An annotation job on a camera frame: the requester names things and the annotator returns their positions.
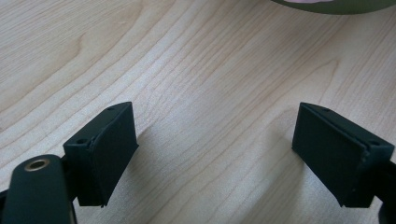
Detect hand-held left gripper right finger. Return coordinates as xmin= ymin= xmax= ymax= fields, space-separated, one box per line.
xmin=290 ymin=101 xmax=396 ymax=209

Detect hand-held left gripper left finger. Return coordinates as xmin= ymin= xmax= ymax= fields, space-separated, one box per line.
xmin=63 ymin=101 xmax=140 ymax=208

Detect green plastic bucket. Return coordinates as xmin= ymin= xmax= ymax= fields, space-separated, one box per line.
xmin=270 ymin=0 xmax=396 ymax=16

